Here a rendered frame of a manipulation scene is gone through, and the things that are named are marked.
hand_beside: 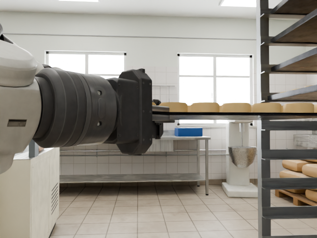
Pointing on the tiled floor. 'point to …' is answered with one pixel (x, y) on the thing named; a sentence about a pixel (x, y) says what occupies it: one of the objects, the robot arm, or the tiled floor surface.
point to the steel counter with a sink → (155, 146)
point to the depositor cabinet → (30, 195)
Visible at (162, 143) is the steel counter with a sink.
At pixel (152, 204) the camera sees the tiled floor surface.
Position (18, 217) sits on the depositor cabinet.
